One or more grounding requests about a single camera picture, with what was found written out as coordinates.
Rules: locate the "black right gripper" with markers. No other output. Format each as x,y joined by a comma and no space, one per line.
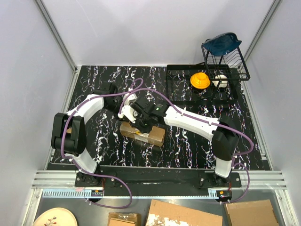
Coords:
137,126

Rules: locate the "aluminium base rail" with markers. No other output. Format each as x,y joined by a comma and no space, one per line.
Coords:
141,182

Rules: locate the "blue bowl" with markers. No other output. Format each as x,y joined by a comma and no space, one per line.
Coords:
223,44

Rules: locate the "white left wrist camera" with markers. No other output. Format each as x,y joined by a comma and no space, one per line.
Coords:
128,98

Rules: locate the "patterned ceramic plate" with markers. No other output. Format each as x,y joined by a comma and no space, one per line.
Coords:
56,217

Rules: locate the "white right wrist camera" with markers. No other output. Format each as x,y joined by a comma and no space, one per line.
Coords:
127,114

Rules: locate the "cardboard box at corner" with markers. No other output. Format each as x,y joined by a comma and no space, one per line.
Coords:
252,213

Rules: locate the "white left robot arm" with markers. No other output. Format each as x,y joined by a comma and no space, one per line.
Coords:
69,131

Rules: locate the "small cardboard box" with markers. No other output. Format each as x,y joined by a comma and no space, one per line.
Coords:
124,219

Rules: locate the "flat cardboard sheet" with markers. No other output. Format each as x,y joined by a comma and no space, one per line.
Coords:
167,214

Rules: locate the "white small cup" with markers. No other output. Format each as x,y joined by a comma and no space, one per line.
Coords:
220,80

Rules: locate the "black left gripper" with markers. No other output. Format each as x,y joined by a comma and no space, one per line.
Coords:
121,100

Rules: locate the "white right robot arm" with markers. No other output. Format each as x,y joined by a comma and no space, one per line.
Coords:
223,140

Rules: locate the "yellow plastic cup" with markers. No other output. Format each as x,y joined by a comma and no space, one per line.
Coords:
200,80

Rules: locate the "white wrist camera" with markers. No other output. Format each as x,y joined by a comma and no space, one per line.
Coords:
128,98
127,114

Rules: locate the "black drain tray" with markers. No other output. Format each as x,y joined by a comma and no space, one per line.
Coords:
181,92

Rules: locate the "brown cardboard express box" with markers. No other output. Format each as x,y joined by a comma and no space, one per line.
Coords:
155,137

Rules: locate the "black wire dish rack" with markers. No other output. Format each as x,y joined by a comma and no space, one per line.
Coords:
231,65

